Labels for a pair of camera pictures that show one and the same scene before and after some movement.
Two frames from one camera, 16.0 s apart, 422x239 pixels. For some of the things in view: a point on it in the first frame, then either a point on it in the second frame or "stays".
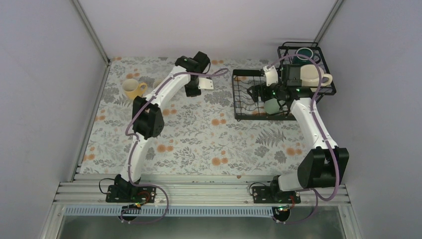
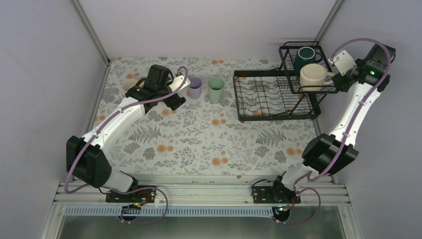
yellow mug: (132, 88) stays
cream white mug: (310, 76) stays
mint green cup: (271, 106) → (216, 85)
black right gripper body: (277, 95) → (340, 83)
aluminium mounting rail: (90, 189) stays
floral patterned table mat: (199, 135) stays
